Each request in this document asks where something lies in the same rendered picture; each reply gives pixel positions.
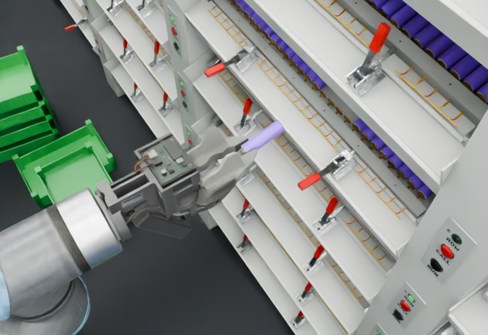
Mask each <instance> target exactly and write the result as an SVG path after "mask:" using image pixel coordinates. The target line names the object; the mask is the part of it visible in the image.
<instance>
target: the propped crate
mask: <svg viewBox="0 0 488 335"><path fill-rule="evenodd" d="M84 144H85V146H83V147H82V148H79V149H77V150H75V151H73V152H72V153H69V154H67V155H66V156H63V157H62V158H59V159H57V160H56V161H53V162H51V163H50V164H47V165H45V166H42V167H40V166H37V167H35V168H34V170H35V171H36V173H37V175H38V178H39V179H40V181H41V183H42V185H43V186H44V189H45V191H46V192H47V194H48V196H49V198H50V199H51V201H52V203H53V205H54V204H56V203H58V202H60V201H62V200H64V199H66V198H67V197H69V196H71V195H73V194H75V193H77V192H79V191H81V190H83V189H84V188H86V187H87V188H89V189H90V190H91V191H92V193H93V195H96V194H95V191H96V190H97V187H96V185H95V184H97V183H98V182H101V181H103V180H104V179H106V180H107V182H108V184H111V183H113V181H112V180H111V178H110V176H109V174H108V173H107V171H106V169H105V167H104V166H103V164H102V162H101V160H100V159H99V157H98V155H97V153H96V152H95V150H94V148H93V147H92V144H91V143H90V141H88V142H86V143H84Z"/></svg>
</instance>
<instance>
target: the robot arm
mask: <svg viewBox="0 0 488 335"><path fill-rule="evenodd" d="M162 140H163V141H162ZM160 141H162V142H160ZM247 141H248V138H247V137H226V138H224V136H223V134H222V133H221V131H220V130H219V128H218V127H211V128H210V129H208V130H207V131H206V132H205V133H204V135H203V138H202V140H201V142H200V144H199V145H197V146H196V147H194V148H183V147H182V146H181V145H180V143H179V142H178V140H177V139H176V138H175V137H174V136H172V133H171V132H170V133H168V134H166V135H164V136H162V137H160V138H158V139H156V140H154V141H152V142H150V143H148V144H147V145H145V146H143V147H141V148H139V149H137V150H135V151H134V154H135V157H136V160H137V162H136V164H135V165H134V172H132V173H130V174H128V175H126V176H125V177H122V178H120V179H119V180H117V181H115V182H113V183H111V184H108V182H107V180H106V179H104V180H103V181H101V182H98V183H97V184H95V185H96V187H97V190H96V191H95V194H96V195H93V193H92V191H91V190H90V189H89V188H87V187H86V188H84V189H83V190H81V191H79V192H77V193H75V194H73V195H71V196H69V197H67V198H66V199H64V200H62V201H60V202H58V203H56V204H54V205H52V206H50V207H48V208H46V209H44V210H42V211H40V212H38V213H36V214H34V215H32V216H30V217H29V218H27V219H24V220H23V221H21V222H18V223H17V224H15V225H13V226H11V227H9V228H7V229H6V230H3V231H1V232H0V335H75V334H77V333H78V332H79V331H80V330H81V329H82V327H83V326H84V324H85V322H86V320H87V318H88V316H89V311H90V298H89V293H88V290H87V287H86V285H85V283H84V282H83V280H82V279H81V277H80V275H82V274H83V273H85V272H87V271H88V270H90V269H93V268H95V267H96V266H98V265H100V264H102V263H103V262H105V261H107V260H109V259H110V258H112V257H114V256H115V255H117V254H119V253H121V252H122V246H121V244H120V242H119V240H121V241H122V242H124V241H126V240H127V239H129V238H131V233H130V231H129V229H128V226H127V224H128V223H130V222H133V223H134V224H135V226H136V227H140V228H142V229H146V230H150V231H153V232H157V233H161V234H164V235H169V236H171V237H175V238H179V239H183V237H185V236H186V234H188V232H189V231H191V229H192V226H191V225H190V224H189V222H188V221H187V220H186V217H185V215H186V214H189V213H191V215H192V216H195V215H196V214H197V213H199V212H202V211H206V210H209V209H211V208H213V207H215V206H216V205H217V204H219V203H220V202H221V201H222V200H223V199H224V198H225V197H226V196H227V195H228V194H229V192H230V191H231V190H232V189H233V188H234V187H235V186H236V184H237V183H238V182H239V180H240V179H241V178H242V177H243V175H244V174H245V173H246V172H247V171H248V169H249V168H250V166H251V164H252V163H253V161H254V159H255V157H256V154H257V152H258V150H257V149H256V148H254V149H252V150H250V151H248V152H247V153H244V154H243V155H242V156H241V157H240V155H239V154H238V150H239V149H241V145H243V144H244V143H245V142H247ZM158 142H159V143H158ZM156 143H157V144H156ZM151 146H152V147H151ZM147 148H148V149H147ZM227 154H228V155H227ZM219 159H223V160H222V162H221V163H220V165H219V167H218V168H217V169H216V170H214V171H210V172H209V173H207V174H206V175H205V176H204V178H202V180H201V181H200V172H202V171H204V170H206V169H207V168H208V166H209V165H210V164H211V163H212V162H213V161H215V160H219ZM137 165H138V167H139V169H137V170H136V166H137ZM199 182H200V183H201V185H202V186H203V187H200V185H199V184H198V183H199Z"/></svg>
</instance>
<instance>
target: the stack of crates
mask: <svg viewBox="0 0 488 335"><path fill-rule="evenodd" d="M17 50H18V52H17V53H14V54H11V55H7V56H5V57H0V163H2V162H4V161H8V160H10V159H12V156H13V155H15V154H17V155H18V156H21V155H24V154H26V153H29V152H31V151H33V150H36V149H38V148H40V147H42V146H44V145H46V144H48V143H50V142H52V141H55V140H57V139H59V138H61V137H62V136H61V134H60V130H59V128H58V126H57V122H56V120H55V118H54V114H53V112H52V109H51V106H50V104H49V101H48V99H47V97H46V95H45V93H44V90H43V89H42V87H41V84H40V82H39V80H38V78H37V76H36V73H35V71H34V69H33V67H32V65H31V63H30V60H29V59H28V56H27V54H26V53H25V50H24V49H23V46H19V47H17Z"/></svg>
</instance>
